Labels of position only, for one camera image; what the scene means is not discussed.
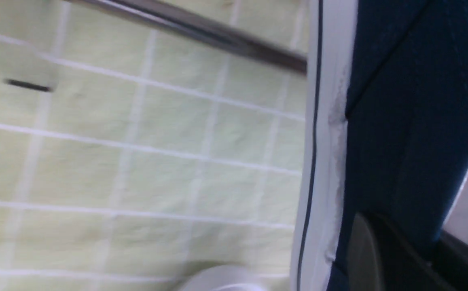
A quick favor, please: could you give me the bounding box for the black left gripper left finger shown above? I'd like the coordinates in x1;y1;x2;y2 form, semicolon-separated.
347;213;454;291

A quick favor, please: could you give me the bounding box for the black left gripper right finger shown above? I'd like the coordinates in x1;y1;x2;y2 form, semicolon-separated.
432;231;468;291

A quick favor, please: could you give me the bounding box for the navy slip-on shoe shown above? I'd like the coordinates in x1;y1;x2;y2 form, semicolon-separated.
290;0;468;291

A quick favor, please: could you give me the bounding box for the steel shoe rack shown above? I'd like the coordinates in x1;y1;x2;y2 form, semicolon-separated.
77;0;307;75

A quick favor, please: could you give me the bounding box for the green checked tablecloth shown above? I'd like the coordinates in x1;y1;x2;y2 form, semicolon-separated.
0;0;306;291

